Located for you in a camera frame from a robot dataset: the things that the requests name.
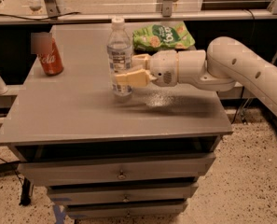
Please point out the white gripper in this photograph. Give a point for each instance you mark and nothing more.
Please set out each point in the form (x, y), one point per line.
(163, 67)

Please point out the clear plastic water bottle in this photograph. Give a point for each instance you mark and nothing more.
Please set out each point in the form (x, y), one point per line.
(119, 51)

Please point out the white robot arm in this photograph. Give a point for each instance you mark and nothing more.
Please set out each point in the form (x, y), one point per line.
(223, 64)

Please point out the green rice chip bag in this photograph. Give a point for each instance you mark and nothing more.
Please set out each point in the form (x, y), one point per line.
(153, 38)

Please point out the grey drawer cabinet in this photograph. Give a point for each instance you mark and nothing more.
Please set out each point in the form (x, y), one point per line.
(74, 116)

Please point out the red cola can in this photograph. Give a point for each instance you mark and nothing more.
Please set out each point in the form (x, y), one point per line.
(43, 45)

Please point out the top grey drawer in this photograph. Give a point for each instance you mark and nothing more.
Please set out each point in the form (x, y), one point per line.
(60, 173)

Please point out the grey drawer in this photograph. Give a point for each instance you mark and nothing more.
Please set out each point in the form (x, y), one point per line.
(60, 173)
(126, 209)
(124, 194)

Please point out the middle grey drawer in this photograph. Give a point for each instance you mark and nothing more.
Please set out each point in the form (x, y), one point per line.
(124, 194)

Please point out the bottom grey drawer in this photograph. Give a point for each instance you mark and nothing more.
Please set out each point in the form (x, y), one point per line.
(126, 209)

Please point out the blue tape on leg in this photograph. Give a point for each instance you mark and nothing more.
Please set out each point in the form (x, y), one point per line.
(60, 215)

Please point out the grey metal rail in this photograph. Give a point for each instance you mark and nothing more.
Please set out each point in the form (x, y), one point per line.
(203, 15)

